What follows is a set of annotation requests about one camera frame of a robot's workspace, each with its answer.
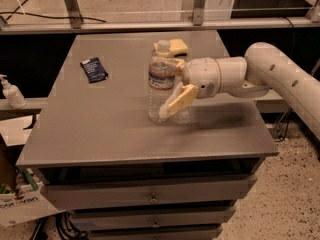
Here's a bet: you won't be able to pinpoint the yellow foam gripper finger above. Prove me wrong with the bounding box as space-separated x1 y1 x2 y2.
174 58 186 76
159 82 199 120

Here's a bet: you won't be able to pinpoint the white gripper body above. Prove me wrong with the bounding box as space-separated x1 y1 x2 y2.
182 58 221 99

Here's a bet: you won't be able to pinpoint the clear plastic water bottle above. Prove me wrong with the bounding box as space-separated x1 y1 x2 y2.
148 40 176 122

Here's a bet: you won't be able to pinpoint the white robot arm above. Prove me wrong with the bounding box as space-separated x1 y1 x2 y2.
159 42 320 138

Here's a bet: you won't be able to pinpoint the white pump dispenser bottle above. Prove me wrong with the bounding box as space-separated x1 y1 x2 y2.
0 74 27 109

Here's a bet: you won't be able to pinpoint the yellow sponge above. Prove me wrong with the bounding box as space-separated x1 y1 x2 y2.
153 39 189 56

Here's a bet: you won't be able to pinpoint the dark blue snack packet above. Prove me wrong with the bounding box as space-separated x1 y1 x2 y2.
80 57 108 83

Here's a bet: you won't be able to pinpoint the grey drawer cabinet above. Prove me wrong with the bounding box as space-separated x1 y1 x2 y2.
18 33 277 240

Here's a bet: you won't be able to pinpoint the white cardboard box with print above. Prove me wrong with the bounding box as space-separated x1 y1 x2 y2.
0 182 60 227

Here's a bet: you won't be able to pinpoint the black cable at right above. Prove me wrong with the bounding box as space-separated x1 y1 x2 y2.
272 108 294 143

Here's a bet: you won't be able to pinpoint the metal frame rail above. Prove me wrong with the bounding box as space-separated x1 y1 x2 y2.
1 0 319 34

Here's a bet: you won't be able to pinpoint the black cable on floor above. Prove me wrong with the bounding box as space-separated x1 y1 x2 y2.
0 0 107 24

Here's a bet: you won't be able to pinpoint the black cables under cabinet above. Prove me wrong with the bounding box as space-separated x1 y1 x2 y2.
31 212 89 240

